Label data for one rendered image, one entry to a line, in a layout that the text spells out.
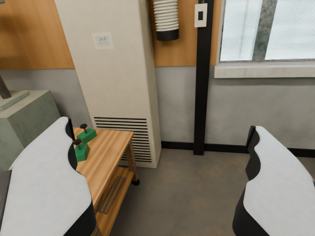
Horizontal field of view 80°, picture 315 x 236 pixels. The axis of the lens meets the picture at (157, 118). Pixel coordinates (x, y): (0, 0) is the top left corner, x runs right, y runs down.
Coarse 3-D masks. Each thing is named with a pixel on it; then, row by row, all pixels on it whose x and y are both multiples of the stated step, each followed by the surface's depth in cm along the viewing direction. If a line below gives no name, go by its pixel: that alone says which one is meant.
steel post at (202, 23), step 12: (204, 0) 116; (204, 12) 118; (204, 24) 122; (204, 36) 128; (204, 48) 132; (204, 60) 136; (204, 72) 141; (204, 84) 146; (204, 96) 151; (204, 108) 156; (204, 120) 162; (204, 132) 169
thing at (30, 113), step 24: (0, 0) 112; (0, 96) 153; (24, 96) 157; (48, 96) 168; (0, 120) 132; (24, 120) 144; (48, 120) 168; (0, 144) 145; (24, 144) 144; (0, 168) 162
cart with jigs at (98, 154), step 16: (80, 128) 144; (80, 144) 119; (96, 144) 125; (112, 144) 124; (128, 144) 126; (80, 160) 112; (96, 160) 112; (112, 160) 111; (128, 160) 143; (96, 176) 102; (112, 176) 146; (128, 176) 145; (96, 192) 93; (112, 192) 131; (96, 208) 122; (112, 208) 123; (96, 224) 94; (112, 224) 115
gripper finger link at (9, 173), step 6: (0, 174) 7; (6, 174) 7; (0, 180) 7; (6, 180) 7; (0, 186) 7; (6, 186) 7; (0, 192) 7; (6, 192) 7; (0, 198) 6; (6, 198) 6; (0, 204) 6; (0, 210) 6; (0, 216) 6; (0, 222) 6; (0, 228) 6
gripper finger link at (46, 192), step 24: (48, 144) 9; (72, 144) 9; (24, 168) 8; (48, 168) 8; (72, 168) 8; (24, 192) 7; (48, 192) 7; (72, 192) 7; (24, 216) 6; (48, 216) 6; (72, 216) 6
